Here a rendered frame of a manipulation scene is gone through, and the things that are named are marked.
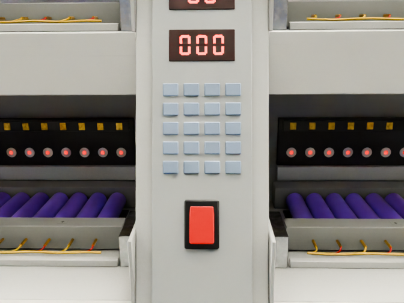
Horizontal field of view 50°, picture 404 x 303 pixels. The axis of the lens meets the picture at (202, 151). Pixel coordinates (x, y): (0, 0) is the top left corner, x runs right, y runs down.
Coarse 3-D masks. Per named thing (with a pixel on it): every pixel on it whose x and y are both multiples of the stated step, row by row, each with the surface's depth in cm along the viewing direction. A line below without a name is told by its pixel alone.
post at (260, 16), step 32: (256, 0) 31; (256, 32) 31; (256, 64) 31; (256, 96) 30; (256, 128) 30; (256, 160) 30; (256, 192) 30; (256, 224) 30; (256, 256) 30; (256, 288) 30
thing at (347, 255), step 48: (288, 144) 47; (336, 144) 47; (384, 144) 47; (288, 192) 46; (336, 192) 46; (384, 192) 46; (288, 240) 34; (336, 240) 37; (384, 240) 37; (288, 288) 32; (336, 288) 32; (384, 288) 32
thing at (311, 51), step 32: (288, 0) 48; (320, 0) 48; (352, 0) 37; (384, 0) 37; (288, 32) 31; (320, 32) 30; (352, 32) 30; (384, 32) 30; (288, 64) 31; (320, 64) 31; (352, 64) 31; (384, 64) 31
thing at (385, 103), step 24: (0, 96) 51; (24, 96) 51; (48, 96) 51; (72, 96) 51; (96, 96) 51; (120, 96) 51; (288, 96) 50; (312, 96) 50; (336, 96) 50; (360, 96) 50; (384, 96) 50
